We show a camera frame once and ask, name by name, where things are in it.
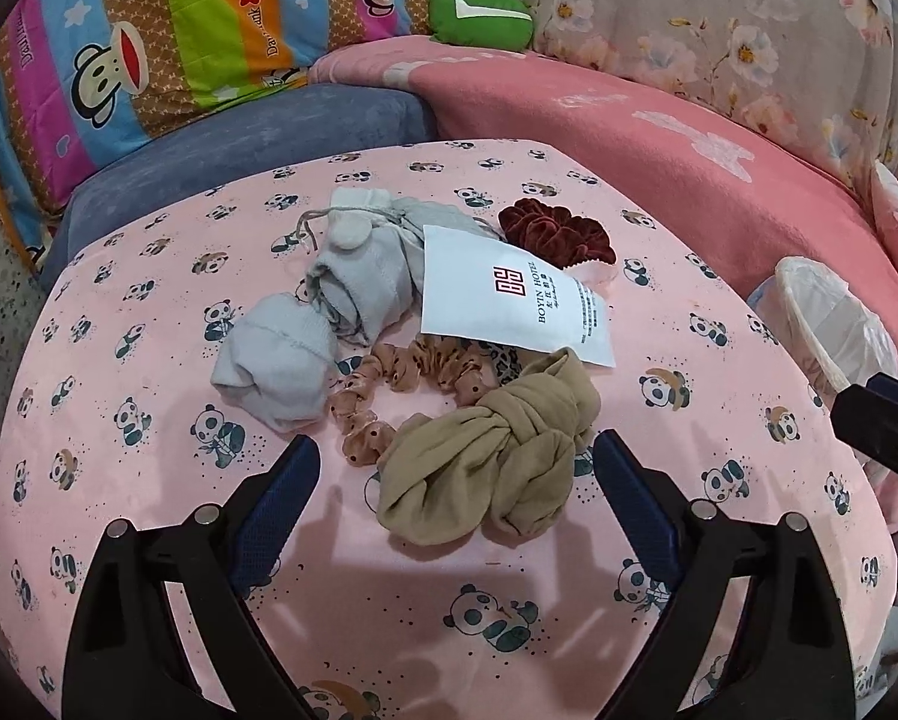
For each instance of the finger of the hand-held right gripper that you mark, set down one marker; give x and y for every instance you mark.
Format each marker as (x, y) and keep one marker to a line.
(876, 427)

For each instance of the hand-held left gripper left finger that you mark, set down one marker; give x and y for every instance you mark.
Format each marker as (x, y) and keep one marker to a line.
(284, 495)

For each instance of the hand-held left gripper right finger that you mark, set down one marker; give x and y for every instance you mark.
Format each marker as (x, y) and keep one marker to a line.
(632, 495)

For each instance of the pale grey sock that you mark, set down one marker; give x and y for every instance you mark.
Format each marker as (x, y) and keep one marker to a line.
(276, 360)

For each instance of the beige knotted cloth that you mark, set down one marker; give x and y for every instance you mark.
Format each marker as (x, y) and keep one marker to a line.
(479, 457)

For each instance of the leopard print scrunchie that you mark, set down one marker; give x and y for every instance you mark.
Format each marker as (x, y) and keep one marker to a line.
(505, 367)

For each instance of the peach polka dot scrunchie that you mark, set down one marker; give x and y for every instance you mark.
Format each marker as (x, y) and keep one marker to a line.
(404, 367)

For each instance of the pink panda print cloth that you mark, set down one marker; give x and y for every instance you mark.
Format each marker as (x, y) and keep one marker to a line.
(156, 360)

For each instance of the grey garment with pompom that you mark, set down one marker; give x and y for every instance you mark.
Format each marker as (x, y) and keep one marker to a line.
(366, 270)

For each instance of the white paper packet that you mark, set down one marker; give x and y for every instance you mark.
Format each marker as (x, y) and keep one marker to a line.
(494, 292)

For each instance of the dark red velvet scrunchie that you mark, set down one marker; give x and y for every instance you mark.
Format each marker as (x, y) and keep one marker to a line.
(554, 229)

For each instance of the pink blanket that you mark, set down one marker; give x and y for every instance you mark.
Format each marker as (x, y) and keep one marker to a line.
(644, 150)

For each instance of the blue cushion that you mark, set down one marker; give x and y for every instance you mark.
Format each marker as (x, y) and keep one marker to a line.
(269, 135)

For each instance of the floral blanket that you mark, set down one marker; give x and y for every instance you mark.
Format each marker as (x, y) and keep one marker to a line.
(718, 37)

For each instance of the colourful monkey-print pillow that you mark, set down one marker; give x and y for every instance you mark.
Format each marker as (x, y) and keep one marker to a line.
(156, 15)

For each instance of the green cushion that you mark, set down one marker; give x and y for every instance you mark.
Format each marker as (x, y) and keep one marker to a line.
(479, 22)

